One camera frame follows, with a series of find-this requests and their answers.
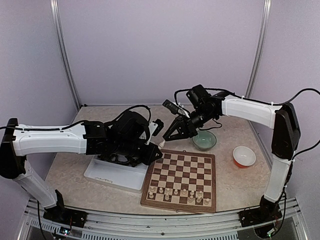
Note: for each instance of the white queen piece lying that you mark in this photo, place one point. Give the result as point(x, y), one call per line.
point(104, 180)

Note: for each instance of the wooden chess board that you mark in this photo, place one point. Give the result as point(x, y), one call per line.
point(181, 170)

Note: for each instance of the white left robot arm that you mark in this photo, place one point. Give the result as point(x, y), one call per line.
point(131, 140)

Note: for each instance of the pile of dark chess pieces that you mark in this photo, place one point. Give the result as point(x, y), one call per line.
point(119, 160)

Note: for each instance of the left aluminium frame post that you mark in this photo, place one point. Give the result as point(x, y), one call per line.
point(54, 5)

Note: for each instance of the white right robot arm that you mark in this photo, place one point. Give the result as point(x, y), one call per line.
point(281, 118)

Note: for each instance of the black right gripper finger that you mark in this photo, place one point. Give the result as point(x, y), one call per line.
point(173, 130)
point(183, 135)

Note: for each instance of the green ceramic bowl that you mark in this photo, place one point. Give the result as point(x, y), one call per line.
point(204, 140)

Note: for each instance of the white plastic divided tray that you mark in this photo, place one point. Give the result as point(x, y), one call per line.
point(125, 178)

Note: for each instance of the right aluminium frame post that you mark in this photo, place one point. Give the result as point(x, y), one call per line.
point(259, 48)

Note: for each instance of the aluminium frame post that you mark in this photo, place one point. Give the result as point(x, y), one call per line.
point(54, 5)
point(259, 48)

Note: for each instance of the front aluminium rail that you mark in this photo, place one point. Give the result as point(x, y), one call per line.
point(103, 225)

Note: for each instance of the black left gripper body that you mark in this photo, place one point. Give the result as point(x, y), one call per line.
point(145, 158)

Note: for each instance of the orange white bowl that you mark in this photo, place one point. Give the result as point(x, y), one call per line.
point(243, 157)

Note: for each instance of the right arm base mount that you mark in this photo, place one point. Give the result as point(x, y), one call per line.
point(255, 216)

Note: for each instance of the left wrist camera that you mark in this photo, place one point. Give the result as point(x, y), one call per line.
point(154, 128)

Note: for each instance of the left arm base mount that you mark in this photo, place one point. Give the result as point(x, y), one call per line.
point(66, 216)

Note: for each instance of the white knight piece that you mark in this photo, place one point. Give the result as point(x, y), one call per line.
point(198, 200)

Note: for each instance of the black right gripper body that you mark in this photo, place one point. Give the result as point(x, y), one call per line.
point(191, 127)

